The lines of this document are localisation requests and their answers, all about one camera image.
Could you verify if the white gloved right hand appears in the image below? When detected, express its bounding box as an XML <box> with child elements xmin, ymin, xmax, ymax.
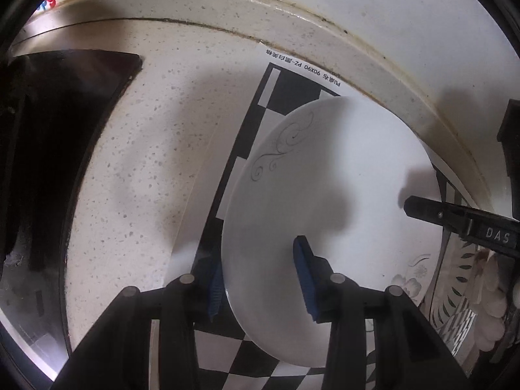
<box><xmin>468</xmin><ymin>249</ymin><xmax>514</xmax><ymax>352</ymax></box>

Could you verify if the white plate black leaf pattern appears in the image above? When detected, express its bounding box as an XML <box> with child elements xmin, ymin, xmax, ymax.
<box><xmin>421</xmin><ymin>227</ymin><xmax>477</xmax><ymax>355</ymax></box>

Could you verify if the black white checkered mat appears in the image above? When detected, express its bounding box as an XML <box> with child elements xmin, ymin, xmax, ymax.
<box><xmin>196</xmin><ymin>45</ymin><xmax>476</xmax><ymax>389</ymax></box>

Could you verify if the black gas stove top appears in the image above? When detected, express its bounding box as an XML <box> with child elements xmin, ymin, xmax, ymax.
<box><xmin>1</xmin><ymin>49</ymin><xmax>143</xmax><ymax>271</ymax></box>

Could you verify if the white plate grey swirl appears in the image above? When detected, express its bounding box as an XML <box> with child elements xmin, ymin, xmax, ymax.
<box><xmin>221</xmin><ymin>96</ymin><xmax>442</xmax><ymax>367</ymax></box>

